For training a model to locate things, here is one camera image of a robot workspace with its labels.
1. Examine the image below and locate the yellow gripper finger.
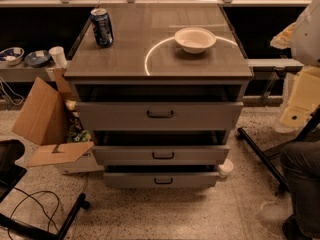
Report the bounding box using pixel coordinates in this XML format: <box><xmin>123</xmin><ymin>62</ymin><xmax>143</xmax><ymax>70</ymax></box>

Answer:
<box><xmin>279</xmin><ymin>66</ymin><xmax>320</xmax><ymax>128</ymax></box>

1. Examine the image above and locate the grey top drawer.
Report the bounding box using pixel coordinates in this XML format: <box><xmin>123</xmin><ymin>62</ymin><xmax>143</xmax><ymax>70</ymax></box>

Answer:
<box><xmin>76</xmin><ymin>102</ymin><xmax>243</xmax><ymax>131</ymax></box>

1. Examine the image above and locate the grey drawer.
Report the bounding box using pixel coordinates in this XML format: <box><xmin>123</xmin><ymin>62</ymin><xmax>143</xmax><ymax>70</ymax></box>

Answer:
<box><xmin>76</xmin><ymin>102</ymin><xmax>243</xmax><ymax>131</ymax></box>
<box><xmin>92</xmin><ymin>145</ymin><xmax>229</xmax><ymax>166</ymax></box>
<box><xmin>103</xmin><ymin>172</ymin><xmax>219</xmax><ymax>188</ymax></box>

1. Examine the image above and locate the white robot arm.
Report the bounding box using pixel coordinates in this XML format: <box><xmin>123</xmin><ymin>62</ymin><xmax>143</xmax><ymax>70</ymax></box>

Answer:
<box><xmin>270</xmin><ymin>0</ymin><xmax>320</xmax><ymax>133</ymax></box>

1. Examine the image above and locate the grey drawer cabinet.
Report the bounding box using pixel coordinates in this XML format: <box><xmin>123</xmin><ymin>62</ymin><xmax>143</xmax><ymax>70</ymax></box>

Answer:
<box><xmin>65</xmin><ymin>3</ymin><xmax>252</xmax><ymax>173</ymax></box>

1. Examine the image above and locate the grey middle drawer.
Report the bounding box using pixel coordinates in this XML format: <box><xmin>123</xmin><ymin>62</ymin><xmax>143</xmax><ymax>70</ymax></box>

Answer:
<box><xmin>92</xmin><ymin>145</ymin><xmax>229</xmax><ymax>166</ymax></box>

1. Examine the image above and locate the grey bottom drawer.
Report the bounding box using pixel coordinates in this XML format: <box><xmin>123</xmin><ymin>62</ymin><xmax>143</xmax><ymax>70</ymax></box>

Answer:
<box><xmin>103</xmin><ymin>172</ymin><xmax>219</xmax><ymax>188</ymax></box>

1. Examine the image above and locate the open cardboard box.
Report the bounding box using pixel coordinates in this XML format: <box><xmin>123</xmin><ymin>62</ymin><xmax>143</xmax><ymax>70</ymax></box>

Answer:
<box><xmin>12</xmin><ymin>69</ymin><xmax>103</xmax><ymax>174</ymax></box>

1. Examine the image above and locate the person's dark trouser leg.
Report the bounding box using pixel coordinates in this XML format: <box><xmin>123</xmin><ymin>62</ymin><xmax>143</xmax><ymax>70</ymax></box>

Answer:
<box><xmin>280</xmin><ymin>142</ymin><xmax>320</xmax><ymax>240</ymax></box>

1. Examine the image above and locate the black stand leg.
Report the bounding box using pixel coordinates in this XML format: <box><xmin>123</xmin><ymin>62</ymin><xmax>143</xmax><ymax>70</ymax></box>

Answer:
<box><xmin>237</xmin><ymin>106</ymin><xmax>320</xmax><ymax>192</ymax></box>

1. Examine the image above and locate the white cup on floor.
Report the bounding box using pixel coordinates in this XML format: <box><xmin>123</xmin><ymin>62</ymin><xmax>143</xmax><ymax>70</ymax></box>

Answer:
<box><xmin>218</xmin><ymin>159</ymin><xmax>234</xmax><ymax>178</ymax></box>

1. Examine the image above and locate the white paper bowl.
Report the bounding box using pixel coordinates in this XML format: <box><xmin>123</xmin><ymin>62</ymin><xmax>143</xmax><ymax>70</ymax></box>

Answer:
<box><xmin>174</xmin><ymin>27</ymin><xmax>217</xmax><ymax>54</ymax></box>

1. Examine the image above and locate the blue soda can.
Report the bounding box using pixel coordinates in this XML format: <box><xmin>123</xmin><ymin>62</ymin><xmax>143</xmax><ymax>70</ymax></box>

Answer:
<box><xmin>90</xmin><ymin>8</ymin><xmax>114</xmax><ymax>48</ymax></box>

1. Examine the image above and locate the white paper cup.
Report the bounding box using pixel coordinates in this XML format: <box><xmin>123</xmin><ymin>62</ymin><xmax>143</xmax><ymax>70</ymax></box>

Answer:
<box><xmin>49</xmin><ymin>46</ymin><xmax>67</xmax><ymax>68</ymax></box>

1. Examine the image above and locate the grey low shelf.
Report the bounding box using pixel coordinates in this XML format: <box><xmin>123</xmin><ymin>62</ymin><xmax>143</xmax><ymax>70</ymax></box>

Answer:
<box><xmin>0</xmin><ymin>61</ymin><xmax>58</xmax><ymax>82</ymax></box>

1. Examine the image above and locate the white blue bowl on shelf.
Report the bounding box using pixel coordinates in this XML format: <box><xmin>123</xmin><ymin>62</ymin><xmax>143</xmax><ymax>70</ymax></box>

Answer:
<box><xmin>0</xmin><ymin>47</ymin><xmax>24</xmax><ymax>66</ymax></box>

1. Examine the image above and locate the black rolling stand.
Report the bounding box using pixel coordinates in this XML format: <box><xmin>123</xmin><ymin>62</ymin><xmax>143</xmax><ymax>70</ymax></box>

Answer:
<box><xmin>0</xmin><ymin>139</ymin><xmax>90</xmax><ymax>240</ymax></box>

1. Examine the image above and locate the black cable on floor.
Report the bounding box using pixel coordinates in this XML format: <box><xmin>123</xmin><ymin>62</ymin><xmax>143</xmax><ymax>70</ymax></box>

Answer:
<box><xmin>7</xmin><ymin>187</ymin><xmax>62</xmax><ymax>233</ymax></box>

